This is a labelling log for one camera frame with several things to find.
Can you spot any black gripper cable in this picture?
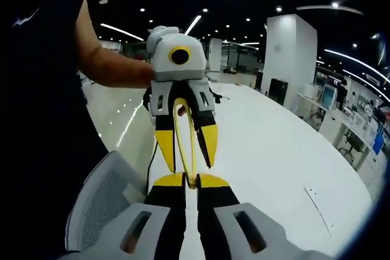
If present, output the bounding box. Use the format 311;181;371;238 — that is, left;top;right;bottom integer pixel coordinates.
147;142;159;194

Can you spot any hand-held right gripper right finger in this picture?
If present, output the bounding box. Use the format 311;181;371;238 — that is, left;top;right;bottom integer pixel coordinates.
196;173;324;260

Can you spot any blue box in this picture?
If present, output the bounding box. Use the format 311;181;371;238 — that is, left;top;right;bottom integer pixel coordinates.
373;133;386;154

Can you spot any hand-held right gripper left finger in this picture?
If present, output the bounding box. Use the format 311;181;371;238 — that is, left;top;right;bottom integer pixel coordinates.
57;172;187;260

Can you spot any white mesh chair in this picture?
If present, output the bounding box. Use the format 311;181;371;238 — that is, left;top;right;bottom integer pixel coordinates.
65;150;153;251

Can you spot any person's dark shirt torso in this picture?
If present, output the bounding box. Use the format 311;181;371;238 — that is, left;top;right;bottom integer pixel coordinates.
0;0;110;260

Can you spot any computer monitor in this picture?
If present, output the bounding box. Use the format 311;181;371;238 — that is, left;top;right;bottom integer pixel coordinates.
321;85;339;110

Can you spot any white pillar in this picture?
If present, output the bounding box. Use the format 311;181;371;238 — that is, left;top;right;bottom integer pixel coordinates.
261;13;319;111

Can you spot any black box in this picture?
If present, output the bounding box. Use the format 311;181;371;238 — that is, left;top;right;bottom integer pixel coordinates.
268;79;289;105

